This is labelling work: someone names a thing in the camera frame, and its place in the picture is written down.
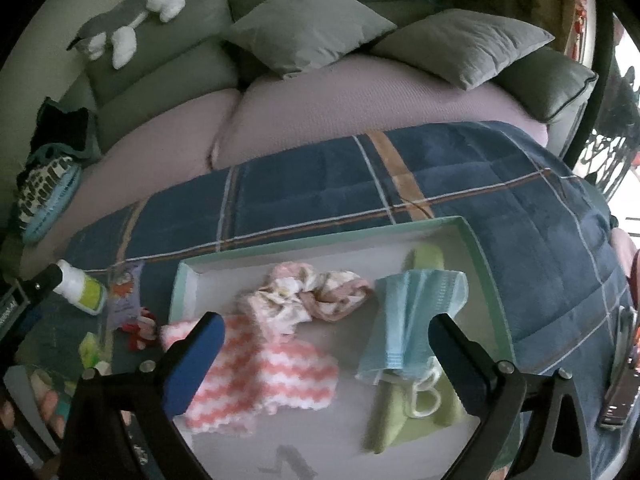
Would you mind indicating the small green item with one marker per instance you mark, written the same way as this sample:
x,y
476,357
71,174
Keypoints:
x,y
92,350

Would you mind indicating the patterned curtain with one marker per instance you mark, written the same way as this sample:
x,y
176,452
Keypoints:
x,y
575,10

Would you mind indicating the dark clothing pile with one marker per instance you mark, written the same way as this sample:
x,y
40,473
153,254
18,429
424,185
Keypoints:
x,y
60,125

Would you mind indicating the floral fabric scrunchie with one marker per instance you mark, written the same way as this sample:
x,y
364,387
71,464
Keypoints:
x,y
280,305

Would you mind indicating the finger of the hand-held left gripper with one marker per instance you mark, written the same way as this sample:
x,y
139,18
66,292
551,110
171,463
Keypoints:
x,y
45,277

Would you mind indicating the grey throw pillow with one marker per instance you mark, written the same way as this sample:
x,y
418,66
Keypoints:
x,y
305,25
460,45

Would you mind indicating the white plastic bottle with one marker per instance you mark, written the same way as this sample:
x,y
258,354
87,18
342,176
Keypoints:
x,y
82,287

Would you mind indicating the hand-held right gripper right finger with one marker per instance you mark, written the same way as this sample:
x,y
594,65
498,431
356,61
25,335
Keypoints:
x,y
452,355

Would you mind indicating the grey white plush toy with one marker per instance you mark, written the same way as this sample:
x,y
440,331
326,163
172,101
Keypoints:
x,y
115,20

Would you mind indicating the small red toy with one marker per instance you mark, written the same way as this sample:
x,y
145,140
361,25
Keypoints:
x,y
140,330

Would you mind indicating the dark flat device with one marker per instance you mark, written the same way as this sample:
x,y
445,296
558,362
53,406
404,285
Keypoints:
x,y
620,375

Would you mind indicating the person's left hand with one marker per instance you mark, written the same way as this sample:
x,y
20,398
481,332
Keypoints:
x,y
47,402

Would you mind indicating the pink white knit cloth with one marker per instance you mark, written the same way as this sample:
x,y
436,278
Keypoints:
x,y
280,380

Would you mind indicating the light green cloth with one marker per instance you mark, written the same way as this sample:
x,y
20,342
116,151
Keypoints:
x,y
395,425

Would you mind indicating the black metal railing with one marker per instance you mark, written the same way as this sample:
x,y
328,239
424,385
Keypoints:
x,y
612,145

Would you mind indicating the blue face mask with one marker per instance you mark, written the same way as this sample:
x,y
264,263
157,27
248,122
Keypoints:
x,y
410,320

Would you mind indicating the purple wipes packet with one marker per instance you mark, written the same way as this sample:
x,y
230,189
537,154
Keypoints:
x,y
125,295

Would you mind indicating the pink fabric scrunchie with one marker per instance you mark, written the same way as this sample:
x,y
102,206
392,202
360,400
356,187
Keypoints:
x,y
340,305

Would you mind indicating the blue plaid blanket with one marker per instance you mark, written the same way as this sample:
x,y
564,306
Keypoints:
x,y
475,175

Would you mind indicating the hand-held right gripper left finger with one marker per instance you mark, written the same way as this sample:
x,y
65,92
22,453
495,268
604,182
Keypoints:
x,y
195,365

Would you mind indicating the white box with green rim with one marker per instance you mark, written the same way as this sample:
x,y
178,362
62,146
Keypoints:
x,y
320,450

